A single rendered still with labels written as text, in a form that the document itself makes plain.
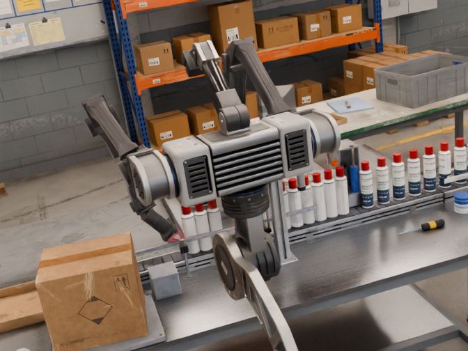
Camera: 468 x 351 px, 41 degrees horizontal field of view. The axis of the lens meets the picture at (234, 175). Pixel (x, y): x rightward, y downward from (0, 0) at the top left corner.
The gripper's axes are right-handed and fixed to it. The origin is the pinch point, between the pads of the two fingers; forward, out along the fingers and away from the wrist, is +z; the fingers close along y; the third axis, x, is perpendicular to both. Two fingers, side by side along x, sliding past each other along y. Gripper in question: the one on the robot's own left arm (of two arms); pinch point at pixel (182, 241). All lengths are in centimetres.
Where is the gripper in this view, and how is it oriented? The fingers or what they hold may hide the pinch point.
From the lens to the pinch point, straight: 247.6
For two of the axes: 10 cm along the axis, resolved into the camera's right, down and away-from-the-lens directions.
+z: 6.8, 5.9, 4.4
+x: -6.7, 7.4, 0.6
